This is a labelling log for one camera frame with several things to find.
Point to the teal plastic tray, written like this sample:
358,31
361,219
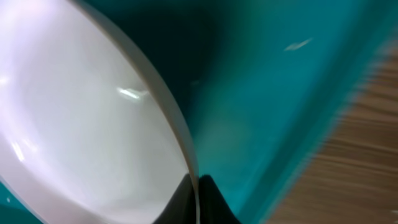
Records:
259,83

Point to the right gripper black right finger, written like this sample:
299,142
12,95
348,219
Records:
213,207

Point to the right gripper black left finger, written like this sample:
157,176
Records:
181,207

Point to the large white plate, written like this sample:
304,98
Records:
90,132

